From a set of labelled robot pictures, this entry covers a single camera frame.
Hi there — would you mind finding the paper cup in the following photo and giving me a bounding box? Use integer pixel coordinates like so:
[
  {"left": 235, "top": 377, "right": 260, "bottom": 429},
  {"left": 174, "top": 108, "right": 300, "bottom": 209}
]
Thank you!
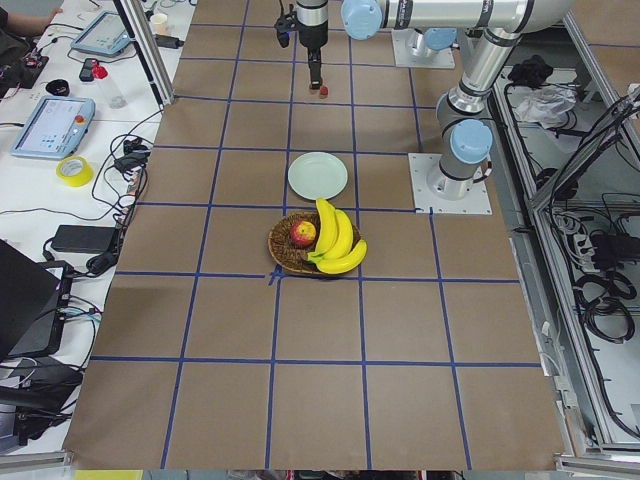
[{"left": 150, "top": 12, "right": 168, "bottom": 35}]

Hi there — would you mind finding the pale green plate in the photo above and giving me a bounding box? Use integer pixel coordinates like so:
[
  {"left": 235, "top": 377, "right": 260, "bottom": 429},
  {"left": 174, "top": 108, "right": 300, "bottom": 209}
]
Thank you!
[{"left": 287, "top": 152, "right": 348, "bottom": 200}]

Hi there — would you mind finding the black laptop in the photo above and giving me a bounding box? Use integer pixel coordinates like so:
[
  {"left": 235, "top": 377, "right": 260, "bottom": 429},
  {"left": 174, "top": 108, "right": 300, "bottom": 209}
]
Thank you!
[{"left": 1, "top": 242, "right": 72, "bottom": 360}]

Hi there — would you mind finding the blue teach pendant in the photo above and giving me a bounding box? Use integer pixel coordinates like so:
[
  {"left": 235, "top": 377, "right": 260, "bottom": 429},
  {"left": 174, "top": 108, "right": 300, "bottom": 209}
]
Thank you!
[
  {"left": 71, "top": 11, "right": 131, "bottom": 57},
  {"left": 10, "top": 96, "right": 96, "bottom": 160}
]

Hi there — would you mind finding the woven wicker basket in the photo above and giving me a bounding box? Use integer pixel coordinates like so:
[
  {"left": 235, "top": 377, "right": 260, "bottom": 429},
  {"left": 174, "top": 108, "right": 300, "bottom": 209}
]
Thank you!
[{"left": 267, "top": 211, "right": 368, "bottom": 277}]

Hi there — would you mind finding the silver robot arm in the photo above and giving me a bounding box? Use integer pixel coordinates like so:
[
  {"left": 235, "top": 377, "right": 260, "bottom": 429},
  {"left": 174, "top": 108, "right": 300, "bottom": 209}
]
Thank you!
[
  {"left": 296, "top": 0, "right": 328, "bottom": 90},
  {"left": 341, "top": 0, "right": 573, "bottom": 200}
]

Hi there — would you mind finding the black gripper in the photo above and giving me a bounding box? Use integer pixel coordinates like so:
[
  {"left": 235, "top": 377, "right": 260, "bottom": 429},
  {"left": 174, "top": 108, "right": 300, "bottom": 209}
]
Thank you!
[{"left": 298, "top": 21, "right": 328, "bottom": 90}]

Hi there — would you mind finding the near blue teach pendant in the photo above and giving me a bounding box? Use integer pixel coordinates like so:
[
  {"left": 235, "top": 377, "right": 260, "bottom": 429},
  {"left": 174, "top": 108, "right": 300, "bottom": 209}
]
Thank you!
[{"left": 10, "top": 96, "right": 96, "bottom": 160}]

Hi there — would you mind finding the white bottle red cap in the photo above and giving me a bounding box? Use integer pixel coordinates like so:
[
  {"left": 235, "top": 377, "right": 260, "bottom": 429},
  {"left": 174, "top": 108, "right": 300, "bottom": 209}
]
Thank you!
[{"left": 91, "top": 60, "right": 127, "bottom": 109}]

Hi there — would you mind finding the aluminium frame post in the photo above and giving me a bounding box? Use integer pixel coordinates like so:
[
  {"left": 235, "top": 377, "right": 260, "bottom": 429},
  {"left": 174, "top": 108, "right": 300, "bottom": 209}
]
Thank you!
[{"left": 113, "top": 0, "right": 174, "bottom": 107}]

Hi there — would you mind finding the black power adapter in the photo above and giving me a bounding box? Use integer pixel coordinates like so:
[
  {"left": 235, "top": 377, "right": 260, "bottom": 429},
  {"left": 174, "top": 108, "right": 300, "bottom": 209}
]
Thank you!
[{"left": 51, "top": 225, "right": 117, "bottom": 253}]

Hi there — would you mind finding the yellow banana bunch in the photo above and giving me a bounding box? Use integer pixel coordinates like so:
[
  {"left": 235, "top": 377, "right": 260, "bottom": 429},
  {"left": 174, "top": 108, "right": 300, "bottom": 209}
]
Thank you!
[{"left": 306, "top": 198, "right": 368, "bottom": 275}]

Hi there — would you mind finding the far blue teach pendant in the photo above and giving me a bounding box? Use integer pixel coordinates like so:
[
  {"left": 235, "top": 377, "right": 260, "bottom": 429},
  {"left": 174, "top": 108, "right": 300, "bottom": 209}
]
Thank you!
[{"left": 71, "top": 11, "right": 131, "bottom": 57}]

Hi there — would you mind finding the yellow tape roll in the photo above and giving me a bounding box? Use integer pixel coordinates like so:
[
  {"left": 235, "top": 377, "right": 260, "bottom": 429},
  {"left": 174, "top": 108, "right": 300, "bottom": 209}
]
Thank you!
[{"left": 56, "top": 155, "right": 94, "bottom": 188}]

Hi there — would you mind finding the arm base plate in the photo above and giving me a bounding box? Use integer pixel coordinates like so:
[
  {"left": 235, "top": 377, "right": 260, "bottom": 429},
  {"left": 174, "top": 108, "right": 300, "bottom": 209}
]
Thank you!
[
  {"left": 392, "top": 28, "right": 457, "bottom": 69},
  {"left": 408, "top": 153, "right": 492, "bottom": 215}
]

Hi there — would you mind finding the red yellow apple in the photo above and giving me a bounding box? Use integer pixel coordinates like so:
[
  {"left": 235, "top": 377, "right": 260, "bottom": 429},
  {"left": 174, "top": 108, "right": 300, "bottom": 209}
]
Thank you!
[{"left": 289, "top": 220, "right": 317, "bottom": 248}]

